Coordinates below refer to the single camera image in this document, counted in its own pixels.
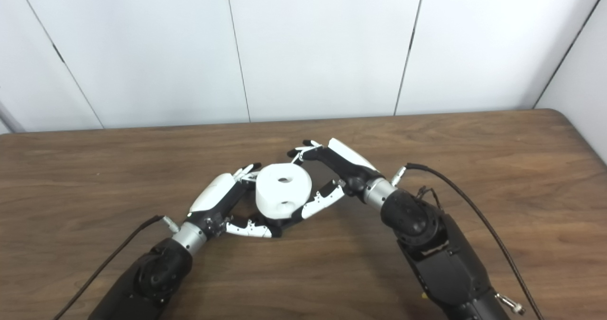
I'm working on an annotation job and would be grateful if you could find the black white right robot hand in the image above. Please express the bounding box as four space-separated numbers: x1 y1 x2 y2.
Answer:
287 137 385 220

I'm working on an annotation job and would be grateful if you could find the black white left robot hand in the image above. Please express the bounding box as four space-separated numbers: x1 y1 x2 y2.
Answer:
185 163 281 239

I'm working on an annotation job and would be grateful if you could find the round white plastic piece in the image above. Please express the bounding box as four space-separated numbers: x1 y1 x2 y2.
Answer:
256 163 313 219

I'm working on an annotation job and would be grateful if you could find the black plastic holder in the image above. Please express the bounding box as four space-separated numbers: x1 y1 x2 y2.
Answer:
247 210 304 238

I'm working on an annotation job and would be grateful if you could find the silver connector plug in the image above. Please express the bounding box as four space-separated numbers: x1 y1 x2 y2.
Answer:
495 293 525 316

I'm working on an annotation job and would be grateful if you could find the thin black wire loop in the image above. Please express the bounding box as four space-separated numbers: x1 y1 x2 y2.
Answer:
416 186 444 211

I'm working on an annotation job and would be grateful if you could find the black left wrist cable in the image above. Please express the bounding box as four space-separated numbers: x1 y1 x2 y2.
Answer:
52 215 181 320

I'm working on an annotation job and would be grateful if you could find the grey wall corner trim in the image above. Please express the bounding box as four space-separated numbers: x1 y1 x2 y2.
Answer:
0 100 24 133

